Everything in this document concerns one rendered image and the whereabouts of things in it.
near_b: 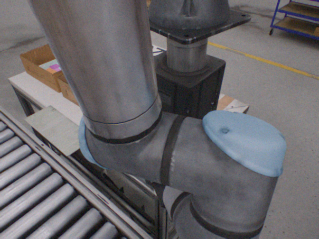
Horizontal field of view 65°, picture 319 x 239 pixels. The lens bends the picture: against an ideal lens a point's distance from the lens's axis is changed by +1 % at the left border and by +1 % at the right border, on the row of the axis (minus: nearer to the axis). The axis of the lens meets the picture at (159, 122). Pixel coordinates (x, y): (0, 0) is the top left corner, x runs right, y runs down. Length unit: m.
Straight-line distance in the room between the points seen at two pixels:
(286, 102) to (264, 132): 2.32
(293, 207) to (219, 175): 1.56
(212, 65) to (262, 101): 1.84
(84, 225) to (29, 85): 0.80
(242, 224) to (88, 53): 0.23
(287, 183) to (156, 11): 1.54
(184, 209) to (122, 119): 0.18
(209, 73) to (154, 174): 0.43
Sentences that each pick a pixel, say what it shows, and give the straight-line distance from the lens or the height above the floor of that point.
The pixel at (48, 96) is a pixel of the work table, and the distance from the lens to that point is 1.22.
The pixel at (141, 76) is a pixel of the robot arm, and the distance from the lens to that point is 0.22.
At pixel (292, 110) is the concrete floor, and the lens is 2.52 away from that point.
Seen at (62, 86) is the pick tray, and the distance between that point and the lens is 1.14.
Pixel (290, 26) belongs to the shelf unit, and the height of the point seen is 0.14.
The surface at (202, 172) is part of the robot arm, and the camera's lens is 0.27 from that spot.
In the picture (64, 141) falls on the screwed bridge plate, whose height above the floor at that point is 0.75.
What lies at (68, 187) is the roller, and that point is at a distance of 0.84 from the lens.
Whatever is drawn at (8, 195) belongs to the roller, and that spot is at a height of 0.74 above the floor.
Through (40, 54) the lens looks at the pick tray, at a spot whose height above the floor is 0.81.
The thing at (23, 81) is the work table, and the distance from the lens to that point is 1.39.
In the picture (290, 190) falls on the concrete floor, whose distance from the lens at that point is 1.88.
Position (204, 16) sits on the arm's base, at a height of 1.23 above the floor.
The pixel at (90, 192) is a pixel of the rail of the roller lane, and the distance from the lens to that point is 0.83.
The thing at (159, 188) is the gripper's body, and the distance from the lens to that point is 0.49.
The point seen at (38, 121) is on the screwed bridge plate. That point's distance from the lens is 1.10.
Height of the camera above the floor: 1.41
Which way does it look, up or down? 42 degrees down
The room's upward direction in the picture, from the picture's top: straight up
